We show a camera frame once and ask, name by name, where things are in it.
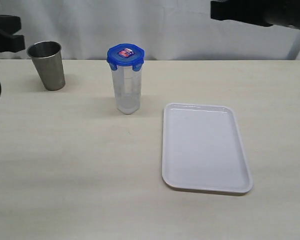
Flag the clear tall plastic container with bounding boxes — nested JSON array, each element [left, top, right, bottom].
[[111, 66, 142, 115]]

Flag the blue clip-lock lid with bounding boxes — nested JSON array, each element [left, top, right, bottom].
[[106, 43, 145, 72]]

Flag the white rectangular plastic tray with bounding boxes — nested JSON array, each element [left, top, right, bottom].
[[161, 103, 253, 195]]

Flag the stainless steel cup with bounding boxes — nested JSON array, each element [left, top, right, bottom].
[[26, 41, 66, 91]]

